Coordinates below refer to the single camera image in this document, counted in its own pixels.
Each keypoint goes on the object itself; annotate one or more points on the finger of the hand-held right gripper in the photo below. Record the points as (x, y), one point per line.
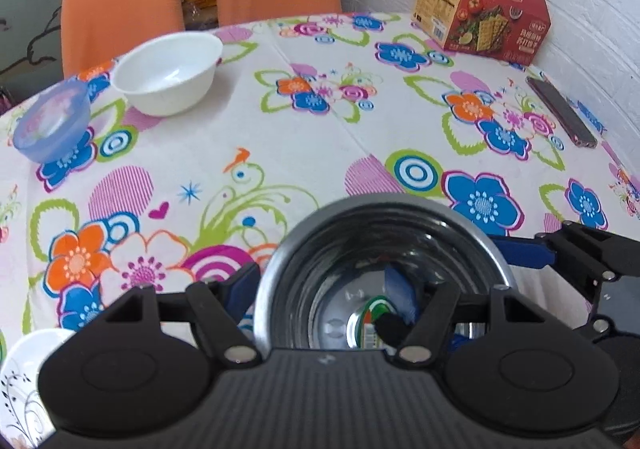
(525, 251)

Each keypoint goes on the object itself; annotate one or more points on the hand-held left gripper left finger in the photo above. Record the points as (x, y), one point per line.
(244, 285)

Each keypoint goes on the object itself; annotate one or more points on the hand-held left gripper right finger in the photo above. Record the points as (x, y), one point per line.
(401, 290)

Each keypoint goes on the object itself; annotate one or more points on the stainless steel bowl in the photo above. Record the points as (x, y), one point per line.
(350, 249)

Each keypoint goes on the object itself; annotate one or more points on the smartphone in pink case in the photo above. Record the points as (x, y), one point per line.
(562, 111)

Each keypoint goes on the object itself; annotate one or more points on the floral tablecloth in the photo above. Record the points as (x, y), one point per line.
(310, 139)

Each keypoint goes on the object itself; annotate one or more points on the white bowl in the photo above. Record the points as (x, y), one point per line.
(170, 74)

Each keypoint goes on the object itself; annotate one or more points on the white plate with floral print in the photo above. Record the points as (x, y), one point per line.
(25, 379)

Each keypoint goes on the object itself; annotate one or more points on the red cracker box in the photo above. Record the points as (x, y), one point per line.
(480, 14)

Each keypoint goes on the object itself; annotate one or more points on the translucent blue plastic bowl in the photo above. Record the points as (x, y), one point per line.
(50, 124)

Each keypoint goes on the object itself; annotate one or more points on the glass panel with cat drawing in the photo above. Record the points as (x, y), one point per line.
(30, 4)

